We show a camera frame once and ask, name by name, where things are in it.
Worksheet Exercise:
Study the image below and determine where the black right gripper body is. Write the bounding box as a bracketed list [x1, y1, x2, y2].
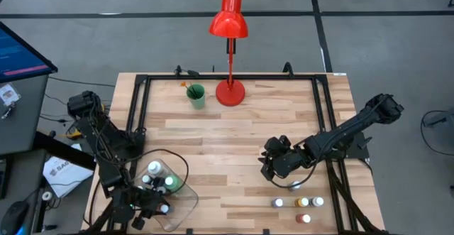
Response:
[258, 135, 309, 179]

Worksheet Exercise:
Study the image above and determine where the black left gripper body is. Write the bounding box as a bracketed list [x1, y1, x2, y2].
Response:
[111, 187, 160, 224]

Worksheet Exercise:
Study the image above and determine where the large green paint bottle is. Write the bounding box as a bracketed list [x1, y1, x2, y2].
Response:
[163, 174, 184, 192]

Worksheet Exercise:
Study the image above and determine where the clear plastic bin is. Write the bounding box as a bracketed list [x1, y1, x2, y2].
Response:
[126, 159, 199, 233]

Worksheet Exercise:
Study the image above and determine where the white printed paper sheet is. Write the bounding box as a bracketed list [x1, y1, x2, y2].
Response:
[42, 143, 94, 198]

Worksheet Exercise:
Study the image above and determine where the black desk support bar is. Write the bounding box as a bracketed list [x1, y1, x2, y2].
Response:
[33, 131, 96, 172]

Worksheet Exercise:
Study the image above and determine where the green plastic cup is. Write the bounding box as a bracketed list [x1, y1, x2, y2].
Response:
[186, 83, 206, 110]

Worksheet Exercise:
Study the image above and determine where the black computer mouse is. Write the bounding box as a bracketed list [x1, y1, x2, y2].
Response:
[0, 200, 30, 235]

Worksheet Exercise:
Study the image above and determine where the grey desk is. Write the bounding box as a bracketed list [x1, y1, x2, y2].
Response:
[0, 74, 50, 157]

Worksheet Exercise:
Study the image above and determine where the red desk lamp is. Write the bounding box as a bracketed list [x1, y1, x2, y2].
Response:
[208, 0, 249, 107]

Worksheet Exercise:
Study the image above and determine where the ID badge card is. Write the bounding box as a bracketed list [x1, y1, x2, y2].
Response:
[0, 84, 21, 107]

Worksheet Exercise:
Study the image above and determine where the computer monitor blue screen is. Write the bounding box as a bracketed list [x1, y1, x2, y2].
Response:
[0, 21, 59, 84]

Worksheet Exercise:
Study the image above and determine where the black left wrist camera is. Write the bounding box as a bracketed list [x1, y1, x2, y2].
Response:
[131, 216, 146, 231]

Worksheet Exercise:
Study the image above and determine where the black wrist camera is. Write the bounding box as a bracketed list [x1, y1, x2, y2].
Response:
[131, 216, 146, 231]
[260, 165, 277, 182]

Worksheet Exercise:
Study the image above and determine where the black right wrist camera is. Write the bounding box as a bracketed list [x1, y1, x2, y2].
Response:
[260, 165, 277, 182]

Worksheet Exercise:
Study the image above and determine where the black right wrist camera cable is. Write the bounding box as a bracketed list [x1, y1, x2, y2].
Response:
[267, 96, 387, 190]

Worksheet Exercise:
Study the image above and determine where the black aluminium table frame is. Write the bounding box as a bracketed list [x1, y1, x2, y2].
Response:
[81, 72, 389, 235]

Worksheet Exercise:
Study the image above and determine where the yellow cable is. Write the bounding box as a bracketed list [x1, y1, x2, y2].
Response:
[65, 126, 84, 139]

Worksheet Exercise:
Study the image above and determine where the black floor cable loop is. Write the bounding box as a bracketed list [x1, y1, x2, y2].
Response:
[420, 109, 454, 157]

